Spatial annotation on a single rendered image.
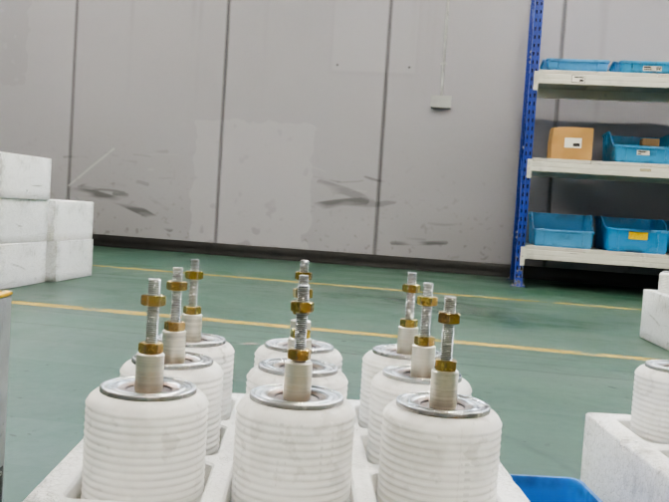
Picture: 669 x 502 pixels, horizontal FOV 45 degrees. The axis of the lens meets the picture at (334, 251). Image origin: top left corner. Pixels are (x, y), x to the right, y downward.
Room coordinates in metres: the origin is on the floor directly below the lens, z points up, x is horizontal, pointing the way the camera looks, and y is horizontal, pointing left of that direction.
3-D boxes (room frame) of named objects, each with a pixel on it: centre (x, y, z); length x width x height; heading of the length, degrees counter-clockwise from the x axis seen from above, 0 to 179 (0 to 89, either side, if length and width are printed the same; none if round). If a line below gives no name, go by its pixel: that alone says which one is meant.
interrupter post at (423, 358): (0.77, -0.09, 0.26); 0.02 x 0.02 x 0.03
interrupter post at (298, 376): (0.65, 0.02, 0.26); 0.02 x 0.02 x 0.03
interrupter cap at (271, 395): (0.65, 0.02, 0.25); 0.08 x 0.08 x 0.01
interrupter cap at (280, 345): (0.88, 0.03, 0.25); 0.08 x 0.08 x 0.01
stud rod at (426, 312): (0.77, -0.09, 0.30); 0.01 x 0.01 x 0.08
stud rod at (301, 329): (0.65, 0.02, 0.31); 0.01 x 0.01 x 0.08
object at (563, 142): (5.15, -1.43, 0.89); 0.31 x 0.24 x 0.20; 170
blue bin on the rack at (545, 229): (5.22, -1.43, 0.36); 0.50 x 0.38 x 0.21; 171
